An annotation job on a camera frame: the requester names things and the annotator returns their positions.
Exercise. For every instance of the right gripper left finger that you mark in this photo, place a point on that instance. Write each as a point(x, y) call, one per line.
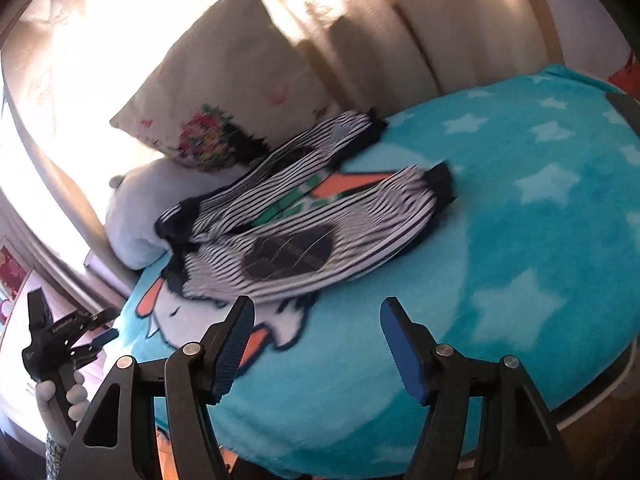
point(116, 439)

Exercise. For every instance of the striped navy kids pants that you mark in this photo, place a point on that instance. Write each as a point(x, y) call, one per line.
point(297, 222)

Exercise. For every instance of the grey knit sleeve forearm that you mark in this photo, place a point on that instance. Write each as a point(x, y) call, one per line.
point(55, 453)

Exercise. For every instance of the pale blue plush pillow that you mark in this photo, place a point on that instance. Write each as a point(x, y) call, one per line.
point(140, 197)

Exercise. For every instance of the teal cartoon fleece blanket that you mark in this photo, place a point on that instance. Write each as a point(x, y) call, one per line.
point(537, 257)

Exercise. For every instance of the beige padded headboard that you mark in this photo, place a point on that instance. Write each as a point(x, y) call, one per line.
point(69, 66)

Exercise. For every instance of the white floral butterfly pillow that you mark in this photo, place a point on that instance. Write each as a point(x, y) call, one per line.
point(229, 91)

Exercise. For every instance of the red orange object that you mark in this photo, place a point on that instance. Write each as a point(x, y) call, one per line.
point(627, 78)

